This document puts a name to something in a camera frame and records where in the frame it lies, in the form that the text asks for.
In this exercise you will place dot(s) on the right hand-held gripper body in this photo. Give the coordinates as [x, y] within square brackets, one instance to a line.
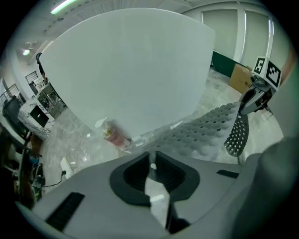
[272, 74]

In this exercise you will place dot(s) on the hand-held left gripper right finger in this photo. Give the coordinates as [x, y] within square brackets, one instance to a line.
[177, 179]

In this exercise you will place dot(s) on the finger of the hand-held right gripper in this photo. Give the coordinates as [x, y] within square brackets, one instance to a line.
[251, 95]
[251, 107]

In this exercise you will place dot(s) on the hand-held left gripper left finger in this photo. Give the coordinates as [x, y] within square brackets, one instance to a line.
[130, 179]

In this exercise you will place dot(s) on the grey perforated bath mat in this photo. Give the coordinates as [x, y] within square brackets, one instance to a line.
[198, 130]

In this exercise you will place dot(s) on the person's right forearm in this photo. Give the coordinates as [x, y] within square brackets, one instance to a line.
[290, 63]

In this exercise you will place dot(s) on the grey marble floor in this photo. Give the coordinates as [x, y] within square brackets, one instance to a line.
[70, 144]

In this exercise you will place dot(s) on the brown cardboard box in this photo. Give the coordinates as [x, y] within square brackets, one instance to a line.
[240, 79]

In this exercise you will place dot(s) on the grey roller blind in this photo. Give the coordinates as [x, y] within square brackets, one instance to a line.
[255, 37]
[219, 32]

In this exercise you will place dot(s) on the dark green panel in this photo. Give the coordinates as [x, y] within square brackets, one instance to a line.
[222, 63]

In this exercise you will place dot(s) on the pink pump bottle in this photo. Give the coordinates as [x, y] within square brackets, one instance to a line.
[114, 137]

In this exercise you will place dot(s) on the white power strip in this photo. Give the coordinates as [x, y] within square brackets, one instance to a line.
[66, 166]

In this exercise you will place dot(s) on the black desk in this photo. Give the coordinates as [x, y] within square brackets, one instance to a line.
[26, 163]

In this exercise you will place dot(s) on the white bathtub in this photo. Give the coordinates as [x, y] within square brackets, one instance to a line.
[128, 70]

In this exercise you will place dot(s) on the white table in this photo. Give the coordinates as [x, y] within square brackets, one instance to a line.
[47, 87]

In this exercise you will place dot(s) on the white marble pattern cabinet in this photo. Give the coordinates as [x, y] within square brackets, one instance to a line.
[24, 114]

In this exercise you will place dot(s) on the black metal railing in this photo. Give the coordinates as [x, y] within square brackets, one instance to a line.
[31, 75]

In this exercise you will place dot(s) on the ceiling tube light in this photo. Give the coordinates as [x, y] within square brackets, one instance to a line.
[61, 7]

